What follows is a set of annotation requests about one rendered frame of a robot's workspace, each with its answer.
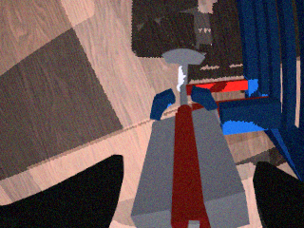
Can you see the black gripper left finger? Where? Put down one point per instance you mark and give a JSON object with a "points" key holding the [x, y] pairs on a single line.
{"points": [[85, 200]]}

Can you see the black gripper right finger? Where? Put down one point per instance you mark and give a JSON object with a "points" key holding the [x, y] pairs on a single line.
{"points": [[279, 197]]}

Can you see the blue rectangular frame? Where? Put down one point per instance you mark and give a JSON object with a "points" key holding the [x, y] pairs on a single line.
{"points": [[189, 178]]}

